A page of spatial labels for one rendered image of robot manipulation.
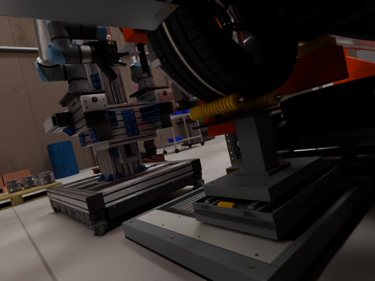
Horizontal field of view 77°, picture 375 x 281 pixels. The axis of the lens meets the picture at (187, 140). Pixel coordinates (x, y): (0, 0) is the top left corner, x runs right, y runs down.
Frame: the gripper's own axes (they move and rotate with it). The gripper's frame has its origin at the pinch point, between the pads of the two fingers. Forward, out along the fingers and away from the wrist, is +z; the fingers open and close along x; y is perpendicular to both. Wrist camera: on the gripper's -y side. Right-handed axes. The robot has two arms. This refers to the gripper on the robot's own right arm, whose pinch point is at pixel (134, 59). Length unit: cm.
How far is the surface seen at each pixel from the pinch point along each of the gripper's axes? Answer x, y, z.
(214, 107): -36.3, -32.3, 7.0
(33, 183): 360, -60, -23
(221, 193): -35, -64, 2
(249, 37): -33, -2, 45
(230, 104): -44, -33, 7
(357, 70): -17, -16, 258
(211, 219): -32, -72, -3
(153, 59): -22.9, -9.0, -5.1
